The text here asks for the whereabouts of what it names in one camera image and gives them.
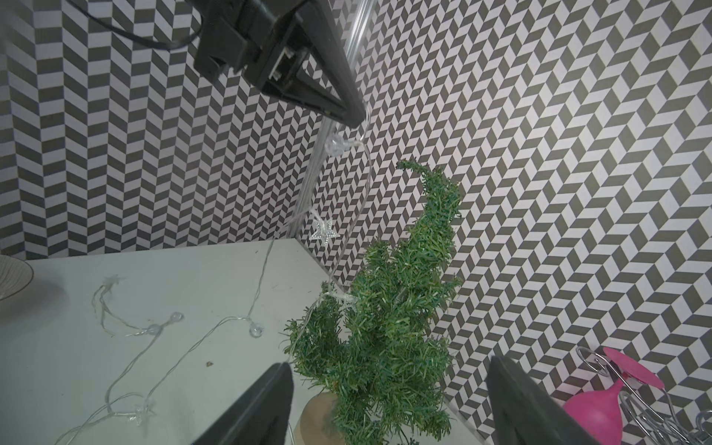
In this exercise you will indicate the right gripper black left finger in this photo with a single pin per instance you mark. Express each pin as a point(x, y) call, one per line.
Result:
point(261, 414)

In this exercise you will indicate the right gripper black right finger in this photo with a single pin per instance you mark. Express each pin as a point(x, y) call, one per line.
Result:
point(523, 413)

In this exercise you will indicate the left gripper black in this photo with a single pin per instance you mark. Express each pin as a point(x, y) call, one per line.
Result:
point(289, 49)

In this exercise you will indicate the small green christmas tree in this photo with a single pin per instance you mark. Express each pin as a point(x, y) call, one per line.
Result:
point(374, 351)

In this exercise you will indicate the pink plastic wine glass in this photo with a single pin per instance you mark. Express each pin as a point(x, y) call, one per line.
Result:
point(599, 412)

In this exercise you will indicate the pink ribbed glass plate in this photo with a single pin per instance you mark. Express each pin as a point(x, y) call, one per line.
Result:
point(15, 276)

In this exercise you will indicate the left corner metal post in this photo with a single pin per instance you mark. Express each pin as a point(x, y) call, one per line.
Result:
point(360, 25)

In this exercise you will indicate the chrome wire glass rack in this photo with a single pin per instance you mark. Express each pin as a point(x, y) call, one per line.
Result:
point(659, 428)

